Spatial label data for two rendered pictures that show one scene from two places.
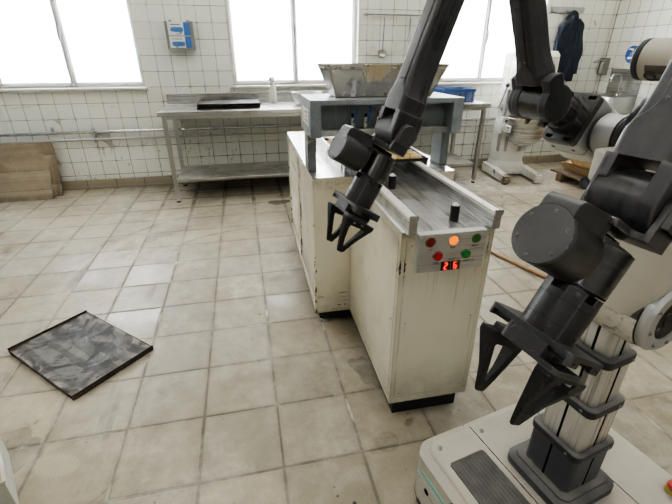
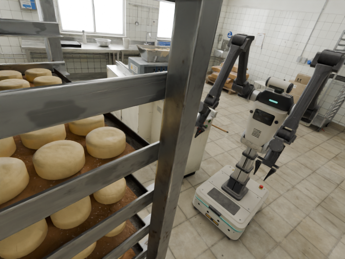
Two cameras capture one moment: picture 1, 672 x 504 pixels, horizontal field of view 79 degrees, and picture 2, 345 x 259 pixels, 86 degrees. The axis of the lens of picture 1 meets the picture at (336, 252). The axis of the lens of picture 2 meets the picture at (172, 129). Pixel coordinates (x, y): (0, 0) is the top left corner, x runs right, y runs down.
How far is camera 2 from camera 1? 0.65 m
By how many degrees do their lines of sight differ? 23
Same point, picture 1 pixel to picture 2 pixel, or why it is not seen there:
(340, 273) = (147, 131)
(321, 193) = not seen: hidden behind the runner
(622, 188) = (284, 133)
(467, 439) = (209, 185)
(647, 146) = (289, 125)
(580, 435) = (244, 178)
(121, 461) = not seen: hidden behind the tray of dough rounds
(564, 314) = (274, 158)
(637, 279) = (263, 137)
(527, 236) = (272, 145)
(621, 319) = (258, 147)
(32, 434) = not seen: hidden behind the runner
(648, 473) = (254, 184)
